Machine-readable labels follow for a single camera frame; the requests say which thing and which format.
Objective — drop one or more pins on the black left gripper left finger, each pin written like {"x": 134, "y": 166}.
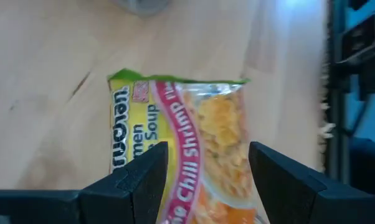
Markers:
{"x": 137, "y": 193}

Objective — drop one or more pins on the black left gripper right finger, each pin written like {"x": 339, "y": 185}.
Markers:
{"x": 284, "y": 193}

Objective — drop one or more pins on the lime chili shrimp ramen packet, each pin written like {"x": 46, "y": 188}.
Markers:
{"x": 218, "y": 130}

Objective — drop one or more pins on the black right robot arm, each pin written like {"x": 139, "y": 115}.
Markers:
{"x": 365, "y": 53}

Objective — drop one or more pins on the black aluminium table frame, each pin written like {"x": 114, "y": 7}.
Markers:
{"x": 338, "y": 124}

